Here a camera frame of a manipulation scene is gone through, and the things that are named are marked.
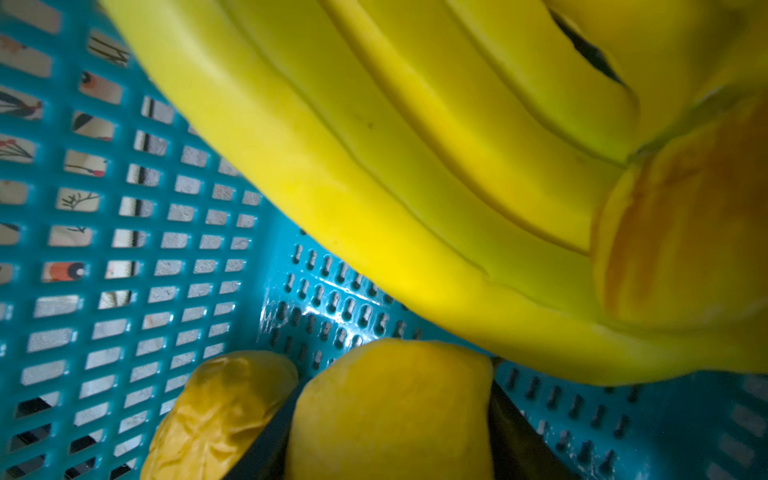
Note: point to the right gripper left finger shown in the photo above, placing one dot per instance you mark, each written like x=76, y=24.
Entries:
x=265, y=458

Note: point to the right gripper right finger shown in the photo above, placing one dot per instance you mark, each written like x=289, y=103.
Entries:
x=518, y=451

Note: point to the yellow lemon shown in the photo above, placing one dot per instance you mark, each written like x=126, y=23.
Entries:
x=395, y=409

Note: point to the floral canvas tote bag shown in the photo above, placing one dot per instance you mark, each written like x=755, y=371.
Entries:
x=18, y=150

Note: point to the teal plastic basket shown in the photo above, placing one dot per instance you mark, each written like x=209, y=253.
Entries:
x=219, y=268

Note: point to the yellow-red mango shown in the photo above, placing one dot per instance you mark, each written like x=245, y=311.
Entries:
x=680, y=243

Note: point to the lower yellow banana bunch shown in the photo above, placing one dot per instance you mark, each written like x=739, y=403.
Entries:
x=273, y=87

